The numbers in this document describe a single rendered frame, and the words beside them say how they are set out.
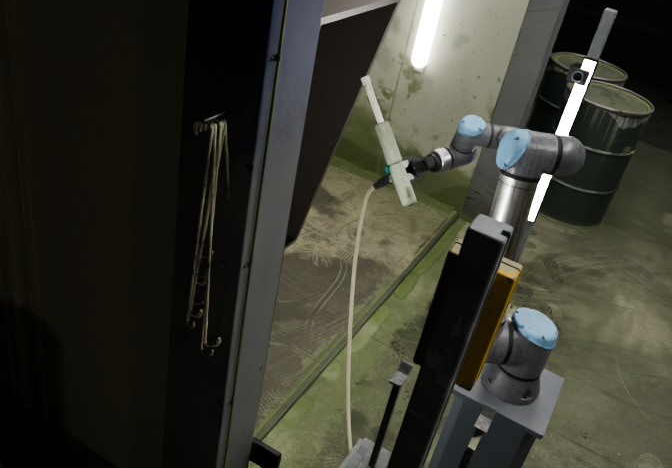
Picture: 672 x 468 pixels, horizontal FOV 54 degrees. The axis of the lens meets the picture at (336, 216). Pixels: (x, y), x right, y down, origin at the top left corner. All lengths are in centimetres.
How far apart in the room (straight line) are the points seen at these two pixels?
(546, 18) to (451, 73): 64
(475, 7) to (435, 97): 60
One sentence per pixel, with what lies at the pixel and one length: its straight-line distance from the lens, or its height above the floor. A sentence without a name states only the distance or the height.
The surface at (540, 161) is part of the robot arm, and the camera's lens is 188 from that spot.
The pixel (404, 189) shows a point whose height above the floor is 107.
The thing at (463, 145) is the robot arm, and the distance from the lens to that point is 244.
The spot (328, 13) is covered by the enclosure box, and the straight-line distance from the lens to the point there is 198.
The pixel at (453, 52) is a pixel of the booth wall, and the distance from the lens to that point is 413.
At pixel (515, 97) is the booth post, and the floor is 90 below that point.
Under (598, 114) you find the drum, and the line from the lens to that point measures 449.
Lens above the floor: 212
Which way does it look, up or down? 31 degrees down
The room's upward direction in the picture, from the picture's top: 12 degrees clockwise
